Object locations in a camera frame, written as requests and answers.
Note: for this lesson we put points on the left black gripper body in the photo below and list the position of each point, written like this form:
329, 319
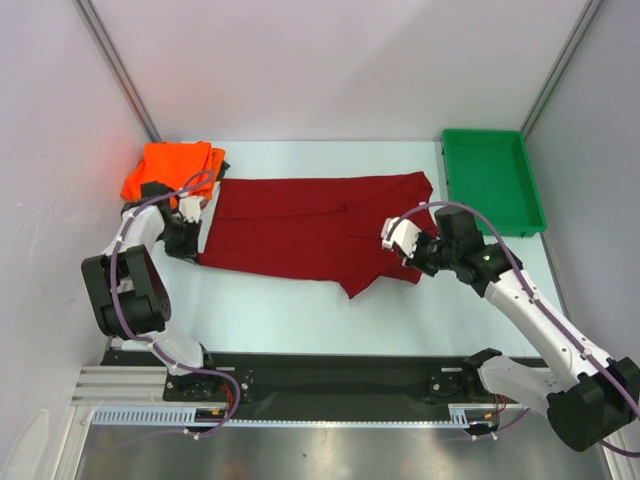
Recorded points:
180, 237

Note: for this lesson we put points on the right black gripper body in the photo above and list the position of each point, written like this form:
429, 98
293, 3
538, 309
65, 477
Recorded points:
420, 257

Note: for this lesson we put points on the dark red t-shirt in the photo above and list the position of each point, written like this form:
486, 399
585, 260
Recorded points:
320, 229

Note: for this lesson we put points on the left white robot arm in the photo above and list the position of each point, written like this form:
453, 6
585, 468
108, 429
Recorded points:
127, 295

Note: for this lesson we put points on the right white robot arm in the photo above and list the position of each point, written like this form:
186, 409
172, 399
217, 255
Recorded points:
585, 393

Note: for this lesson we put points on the orange folded t-shirt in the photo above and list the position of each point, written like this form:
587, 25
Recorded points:
171, 164

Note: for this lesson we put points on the dark folded t-shirt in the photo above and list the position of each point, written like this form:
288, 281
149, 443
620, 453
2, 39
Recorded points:
224, 167

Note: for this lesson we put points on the green plastic tray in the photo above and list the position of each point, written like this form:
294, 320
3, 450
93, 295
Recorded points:
490, 170

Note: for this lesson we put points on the front aluminium extrusion beam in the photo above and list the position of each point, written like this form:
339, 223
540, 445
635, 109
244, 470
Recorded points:
120, 385

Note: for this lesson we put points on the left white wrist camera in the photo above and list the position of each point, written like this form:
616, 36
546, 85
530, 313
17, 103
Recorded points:
190, 208

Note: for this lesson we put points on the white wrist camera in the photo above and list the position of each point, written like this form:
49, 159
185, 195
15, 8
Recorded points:
401, 236
190, 208

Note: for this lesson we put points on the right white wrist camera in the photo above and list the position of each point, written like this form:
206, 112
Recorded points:
401, 236

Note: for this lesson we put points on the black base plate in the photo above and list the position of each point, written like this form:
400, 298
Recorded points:
385, 408

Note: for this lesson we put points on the light blue cable duct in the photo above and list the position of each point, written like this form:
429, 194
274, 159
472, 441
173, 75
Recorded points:
186, 417

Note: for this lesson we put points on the left rear aluminium post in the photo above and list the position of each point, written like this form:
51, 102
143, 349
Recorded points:
108, 50

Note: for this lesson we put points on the aluminium post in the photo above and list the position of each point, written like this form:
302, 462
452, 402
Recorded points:
108, 50
569, 50

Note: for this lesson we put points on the right rear aluminium post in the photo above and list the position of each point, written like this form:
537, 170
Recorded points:
569, 50

